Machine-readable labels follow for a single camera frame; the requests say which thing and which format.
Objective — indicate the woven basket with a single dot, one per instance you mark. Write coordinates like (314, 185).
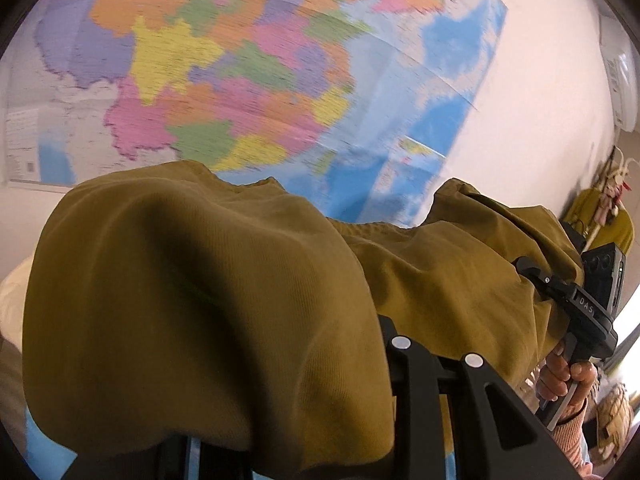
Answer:
(615, 415)

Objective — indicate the person's right forearm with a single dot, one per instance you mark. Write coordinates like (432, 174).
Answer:
(572, 440)

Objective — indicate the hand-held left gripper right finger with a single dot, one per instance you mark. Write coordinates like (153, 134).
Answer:
(415, 375)

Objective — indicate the white pillow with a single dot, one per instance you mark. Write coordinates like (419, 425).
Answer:
(12, 305)

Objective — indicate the colourful wall map poster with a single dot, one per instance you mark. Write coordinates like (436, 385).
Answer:
(200, 60)

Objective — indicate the yellow chair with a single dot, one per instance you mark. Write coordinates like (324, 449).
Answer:
(582, 207)

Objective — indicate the person's right hand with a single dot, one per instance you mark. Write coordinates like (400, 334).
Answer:
(552, 380)

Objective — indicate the white air conditioner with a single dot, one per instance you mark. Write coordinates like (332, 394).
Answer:
(622, 75)

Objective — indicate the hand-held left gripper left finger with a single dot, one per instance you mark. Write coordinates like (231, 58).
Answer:
(172, 460)

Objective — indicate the olive green garment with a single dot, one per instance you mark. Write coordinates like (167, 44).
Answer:
(200, 285)

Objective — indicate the hanging plush toy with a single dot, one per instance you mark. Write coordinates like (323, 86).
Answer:
(615, 190)

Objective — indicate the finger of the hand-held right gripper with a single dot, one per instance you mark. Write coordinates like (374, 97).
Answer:
(542, 280)

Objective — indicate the blue bed sheet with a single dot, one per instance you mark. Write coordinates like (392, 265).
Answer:
(50, 455)

